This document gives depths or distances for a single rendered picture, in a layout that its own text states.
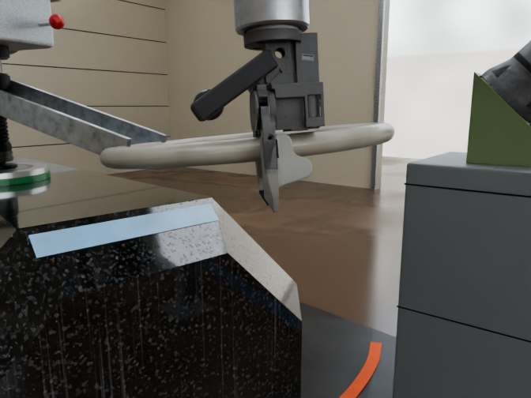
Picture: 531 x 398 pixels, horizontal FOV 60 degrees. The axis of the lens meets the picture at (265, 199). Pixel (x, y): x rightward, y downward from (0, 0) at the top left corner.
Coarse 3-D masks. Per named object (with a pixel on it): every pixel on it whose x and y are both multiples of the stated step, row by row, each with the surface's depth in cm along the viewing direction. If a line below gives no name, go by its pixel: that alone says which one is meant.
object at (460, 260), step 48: (432, 192) 124; (480, 192) 117; (528, 192) 110; (432, 240) 126; (480, 240) 119; (528, 240) 112; (432, 288) 128; (480, 288) 120; (528, 288) 114; (432, 336) 131; (480, 336) 122; (528, 336) 115; (432, 384) 133; (480, 384) 124; (528, 384) 117
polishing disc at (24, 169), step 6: (18, 168) 106; (24, 168) 106; (30, 168) 106; (36, 168) 106; (42, 168) 107; (0, 174) 99; (6, 174) 99; (12, 174) 100; (18, 174) 101; (24, 174) 102; (30, 174) 103; (36, 174) 105
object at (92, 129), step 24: (0, 96) 94; (24, 96) 106; (48, 96) 103; (24, 120) 92; (48, 120) 90; (72, 120) 87; (96, 120) 99; (120, 120) 96; (72, 144) 88; (96, 144) 86; (120, 144) 84
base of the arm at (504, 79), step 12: (516, 60) 120; (492, 72) 124; (504, 72) 122; (516, 72) 119; (528, 72) 117; (492, 84) 121; (504, 84) 119; (516, 84) 118; (528, 84) 118; (504, 96) 119; (516, 96) 118; (528, 96) 118; (516, 108) 119; (528, 108) 119; (528, 120) 122
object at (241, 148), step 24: (144, 144) 89; (168, 144) 94; (192, 144) 57; (216, 144) 56; (240, 144) 56; (312, 144) 57; (336, 144) 59; (360, 144) 62; (120, 168) 65; (144, 168) 61
